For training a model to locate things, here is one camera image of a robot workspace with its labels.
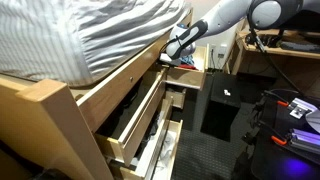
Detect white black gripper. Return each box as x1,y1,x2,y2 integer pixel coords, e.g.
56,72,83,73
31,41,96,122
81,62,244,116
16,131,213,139
166,20,208,60

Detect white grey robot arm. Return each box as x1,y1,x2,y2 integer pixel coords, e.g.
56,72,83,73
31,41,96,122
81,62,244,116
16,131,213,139
166,0,320,59

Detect blue cloth in drawer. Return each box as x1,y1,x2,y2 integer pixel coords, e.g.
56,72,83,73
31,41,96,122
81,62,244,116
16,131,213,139
180,55,194,65

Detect red cloth in drawer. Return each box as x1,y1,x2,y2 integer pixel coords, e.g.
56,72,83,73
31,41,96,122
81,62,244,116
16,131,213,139
177,64,198,70

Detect black box bin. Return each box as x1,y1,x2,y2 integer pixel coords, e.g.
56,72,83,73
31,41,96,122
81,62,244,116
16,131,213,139
200,72,241,142

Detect black headphones on desk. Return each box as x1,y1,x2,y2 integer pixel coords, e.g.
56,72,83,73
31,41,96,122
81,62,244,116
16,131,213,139
244,32,279,48

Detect striped grey white bedding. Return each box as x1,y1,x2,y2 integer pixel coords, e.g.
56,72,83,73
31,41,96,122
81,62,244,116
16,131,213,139
0,0,191,87

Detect black keyboard on desk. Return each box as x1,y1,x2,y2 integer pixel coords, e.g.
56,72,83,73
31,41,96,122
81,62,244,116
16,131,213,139
280,41,320,53

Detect orange clamp upper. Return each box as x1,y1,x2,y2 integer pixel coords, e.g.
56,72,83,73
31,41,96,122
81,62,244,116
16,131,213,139
263,91,289,107

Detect orange clamp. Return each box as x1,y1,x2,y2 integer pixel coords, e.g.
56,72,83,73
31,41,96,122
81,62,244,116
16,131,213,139
258,121,287,146
263,91,289,107

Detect wooden desk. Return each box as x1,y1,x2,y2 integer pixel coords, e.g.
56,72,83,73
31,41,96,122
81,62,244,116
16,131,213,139
227,20,320,97

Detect orange clamp lower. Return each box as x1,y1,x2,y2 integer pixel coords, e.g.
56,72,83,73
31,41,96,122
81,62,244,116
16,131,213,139
258,121,287,146

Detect wall power outlet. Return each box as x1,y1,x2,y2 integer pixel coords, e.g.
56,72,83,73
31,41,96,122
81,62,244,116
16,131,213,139
218,44,227,58

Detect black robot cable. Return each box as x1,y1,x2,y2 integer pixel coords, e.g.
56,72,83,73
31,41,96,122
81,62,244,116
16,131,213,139
247,6,303,96

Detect purple metal rail upper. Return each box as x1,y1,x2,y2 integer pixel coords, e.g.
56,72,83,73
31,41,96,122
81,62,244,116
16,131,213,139
288,98,317,119

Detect purple metal rail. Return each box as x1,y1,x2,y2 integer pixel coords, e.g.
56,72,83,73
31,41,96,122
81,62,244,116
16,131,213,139
288,98,317,119
290,129,320,155

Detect purple metal rail lower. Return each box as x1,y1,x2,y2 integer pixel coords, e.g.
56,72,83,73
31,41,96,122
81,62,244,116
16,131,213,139
290,129,320,155

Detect wooden bed frame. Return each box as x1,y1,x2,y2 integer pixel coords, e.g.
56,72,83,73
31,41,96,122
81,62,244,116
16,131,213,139
0,7,194,180

